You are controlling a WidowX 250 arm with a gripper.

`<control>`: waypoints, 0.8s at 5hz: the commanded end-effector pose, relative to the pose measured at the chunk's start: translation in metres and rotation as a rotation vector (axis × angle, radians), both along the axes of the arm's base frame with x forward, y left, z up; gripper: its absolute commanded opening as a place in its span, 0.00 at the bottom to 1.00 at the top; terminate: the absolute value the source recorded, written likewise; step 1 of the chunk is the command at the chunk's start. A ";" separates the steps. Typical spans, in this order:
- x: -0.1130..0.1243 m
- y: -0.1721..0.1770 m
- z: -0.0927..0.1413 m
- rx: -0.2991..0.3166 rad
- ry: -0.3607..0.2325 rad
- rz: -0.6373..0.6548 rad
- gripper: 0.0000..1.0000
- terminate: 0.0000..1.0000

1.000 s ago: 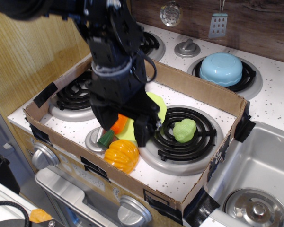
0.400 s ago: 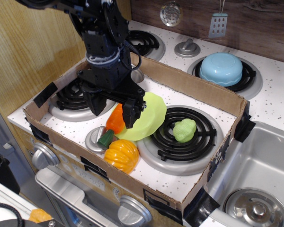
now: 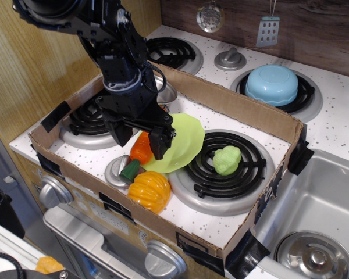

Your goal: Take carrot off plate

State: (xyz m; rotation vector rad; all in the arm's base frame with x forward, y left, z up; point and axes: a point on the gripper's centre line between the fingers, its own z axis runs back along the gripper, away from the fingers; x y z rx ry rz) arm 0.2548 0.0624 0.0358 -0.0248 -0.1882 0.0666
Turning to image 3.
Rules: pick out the hanging silver spatula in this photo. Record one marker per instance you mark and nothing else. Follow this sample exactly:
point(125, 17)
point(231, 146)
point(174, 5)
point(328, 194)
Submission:
point(268, 28)

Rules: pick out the front left stove burner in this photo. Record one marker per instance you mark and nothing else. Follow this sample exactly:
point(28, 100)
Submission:
point(85, 129)

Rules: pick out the silver knob on stovetop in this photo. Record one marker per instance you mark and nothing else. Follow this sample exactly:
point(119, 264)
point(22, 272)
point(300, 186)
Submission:
point(113, 170)
point(230, 60)

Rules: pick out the orange toy carrot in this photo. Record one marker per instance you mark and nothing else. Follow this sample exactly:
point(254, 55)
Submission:
point(140, 154)

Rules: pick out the light green plastic plate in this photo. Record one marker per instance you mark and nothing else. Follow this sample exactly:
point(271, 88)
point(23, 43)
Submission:
point(186, 145)

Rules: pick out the left silver oven knob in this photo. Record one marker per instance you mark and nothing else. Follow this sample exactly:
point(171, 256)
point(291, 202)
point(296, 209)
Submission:
point(53, 193)

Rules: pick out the green toy lettuce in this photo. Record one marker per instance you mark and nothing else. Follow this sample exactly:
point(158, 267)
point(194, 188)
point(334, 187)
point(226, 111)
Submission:
point(226, 160)

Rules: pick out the back right stove burner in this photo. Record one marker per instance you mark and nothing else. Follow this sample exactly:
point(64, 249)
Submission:
point(307, 104)

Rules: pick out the hanging silver strainer ladle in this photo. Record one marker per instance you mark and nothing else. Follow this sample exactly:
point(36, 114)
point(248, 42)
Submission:
point(210, 16)

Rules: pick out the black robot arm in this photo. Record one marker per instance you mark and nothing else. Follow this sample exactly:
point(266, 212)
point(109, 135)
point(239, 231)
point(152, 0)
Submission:
point(106, 31)

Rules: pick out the steel sink basin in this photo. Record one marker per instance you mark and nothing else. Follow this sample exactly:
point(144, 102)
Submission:
point(315, 200)

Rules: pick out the back left stove burner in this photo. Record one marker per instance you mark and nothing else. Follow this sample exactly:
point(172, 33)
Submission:
point(175, 53)

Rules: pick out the silver knob on stovetop front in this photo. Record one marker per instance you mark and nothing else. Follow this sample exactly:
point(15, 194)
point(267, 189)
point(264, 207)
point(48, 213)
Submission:
point(113, 170)

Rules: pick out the light blue plastic bowl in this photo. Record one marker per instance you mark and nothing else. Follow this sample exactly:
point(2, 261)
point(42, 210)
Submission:
point(275, 85)

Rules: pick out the steel pot lid in sink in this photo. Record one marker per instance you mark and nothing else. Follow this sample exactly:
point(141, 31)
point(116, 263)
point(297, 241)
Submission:
point(313, 254)

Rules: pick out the front right stove burner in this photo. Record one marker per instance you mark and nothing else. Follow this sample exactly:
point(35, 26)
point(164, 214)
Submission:
point(201, 188)

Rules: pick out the orange toy pumpkin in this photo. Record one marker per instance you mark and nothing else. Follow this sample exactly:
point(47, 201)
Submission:
point(151, 190)

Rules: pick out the silver knob on stovetop back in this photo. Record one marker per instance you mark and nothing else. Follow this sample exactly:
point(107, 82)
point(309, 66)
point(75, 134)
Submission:
point(230, 60)

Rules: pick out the stove burner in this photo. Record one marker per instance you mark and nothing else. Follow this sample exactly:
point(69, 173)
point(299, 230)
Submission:
point(307, 104)
point(175, 53)
point(85, 129)
point(201, 188)

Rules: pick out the cardboard fence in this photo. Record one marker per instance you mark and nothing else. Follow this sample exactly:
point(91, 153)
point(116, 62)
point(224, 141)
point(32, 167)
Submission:
point(211, 246)

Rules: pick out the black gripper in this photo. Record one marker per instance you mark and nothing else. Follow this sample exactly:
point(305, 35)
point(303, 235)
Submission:
point(134, 105)

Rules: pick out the right silver oven knob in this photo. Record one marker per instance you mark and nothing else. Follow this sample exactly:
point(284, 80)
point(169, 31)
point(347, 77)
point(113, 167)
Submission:
point(162, 261)

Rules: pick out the orange object bottom left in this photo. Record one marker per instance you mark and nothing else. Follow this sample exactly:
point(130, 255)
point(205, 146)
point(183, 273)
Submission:
point(47, 265)

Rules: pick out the silver oven knob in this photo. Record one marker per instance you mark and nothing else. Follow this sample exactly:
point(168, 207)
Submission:
point(53, 193)
point(162, 261)

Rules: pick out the small steel pot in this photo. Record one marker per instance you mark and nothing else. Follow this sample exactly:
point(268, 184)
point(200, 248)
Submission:
point(167, 96)

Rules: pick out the silver oven door handle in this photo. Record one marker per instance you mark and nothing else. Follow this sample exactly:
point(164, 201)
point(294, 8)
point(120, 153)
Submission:
point(88, 242)

